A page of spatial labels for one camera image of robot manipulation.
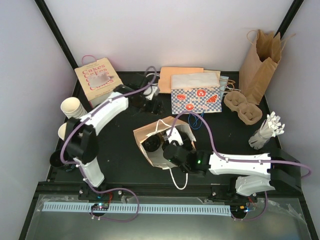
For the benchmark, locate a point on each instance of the tall brown paper bag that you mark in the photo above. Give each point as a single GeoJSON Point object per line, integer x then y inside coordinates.
{"type": "Point", "coordinates": [260, 64]}

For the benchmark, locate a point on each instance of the stack of paper cups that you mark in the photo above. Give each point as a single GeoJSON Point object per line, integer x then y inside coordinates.
{"type": "Point", "coordinates": [72, 108]}
{"type": "Point", "coordinates": [62, 131]}

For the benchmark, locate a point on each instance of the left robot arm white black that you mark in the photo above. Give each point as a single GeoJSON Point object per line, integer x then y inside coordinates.
{"type": "Point", "coordinates": [81, 140]}

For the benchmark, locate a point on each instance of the lower stack of paper cups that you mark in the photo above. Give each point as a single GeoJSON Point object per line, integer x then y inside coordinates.
{"type": "Point", "coordinates": [62, 131]}

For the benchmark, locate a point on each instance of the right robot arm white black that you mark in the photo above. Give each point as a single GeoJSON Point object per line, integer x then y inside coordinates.
{"type": "Point", "coordinates": [274, 171]}

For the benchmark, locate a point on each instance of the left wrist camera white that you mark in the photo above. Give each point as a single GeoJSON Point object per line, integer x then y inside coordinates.
{"type": "Point", "coordinates": [154, 92]}

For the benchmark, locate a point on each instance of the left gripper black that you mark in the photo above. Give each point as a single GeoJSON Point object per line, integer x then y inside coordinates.
{"type": "Point", "coordinates": [157, 111]}

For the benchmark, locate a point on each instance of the white wrapped straws in cup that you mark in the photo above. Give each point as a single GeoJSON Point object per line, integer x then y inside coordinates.
{"type": "Point", "coordinates": [270, 128]}

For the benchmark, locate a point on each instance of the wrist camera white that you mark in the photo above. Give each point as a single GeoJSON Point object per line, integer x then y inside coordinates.
{"type": "Point", "coordinates": [173, 136]}
{"type": "Point", "coordinates": [154, 92]}

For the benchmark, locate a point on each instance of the upper stack of paper cups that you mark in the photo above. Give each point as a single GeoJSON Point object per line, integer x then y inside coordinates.
{"type": "Point", "coordinates": [72, 108]}

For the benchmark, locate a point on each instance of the Cakes printed paper bag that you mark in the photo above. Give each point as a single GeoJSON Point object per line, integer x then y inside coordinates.
{"type": "Point", "coordinates": [98, 79]}

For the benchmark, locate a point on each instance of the flat kraft bag brown handles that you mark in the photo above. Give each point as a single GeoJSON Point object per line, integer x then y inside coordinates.
{"type": "Point", "coordinates": [226, 85]}

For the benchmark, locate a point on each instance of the blue checkered paper bag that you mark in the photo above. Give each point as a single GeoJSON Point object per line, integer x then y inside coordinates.
{"type": "Point", "coordinates": [196, 92]}

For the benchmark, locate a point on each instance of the paper coffee cup black sleeve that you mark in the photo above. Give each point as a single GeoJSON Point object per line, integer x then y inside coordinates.
{"type": "Point", "coordinates": [152, 143]}

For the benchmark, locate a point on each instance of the black cup lid stack left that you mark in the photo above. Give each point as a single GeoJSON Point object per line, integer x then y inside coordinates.
{"type": "Point", "coordinates": [55, 160]}

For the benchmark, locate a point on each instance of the white slotted cable duct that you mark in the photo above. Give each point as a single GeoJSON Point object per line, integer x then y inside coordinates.
{"type": "Point", "coordinates": [120, 208]}

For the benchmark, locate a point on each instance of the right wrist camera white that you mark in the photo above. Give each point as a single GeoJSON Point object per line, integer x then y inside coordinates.
{"type": "Point", "coordinates": [173, 136]}

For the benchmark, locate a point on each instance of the orange paper bag white handles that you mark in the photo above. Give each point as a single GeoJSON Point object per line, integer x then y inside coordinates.
{"type": "Point", "coordinates": [159, 127]}

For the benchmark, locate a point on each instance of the flat orange paper bag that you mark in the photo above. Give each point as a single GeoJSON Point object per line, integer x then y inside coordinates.
{"type": "Point", "coordinates": [164, 82]}

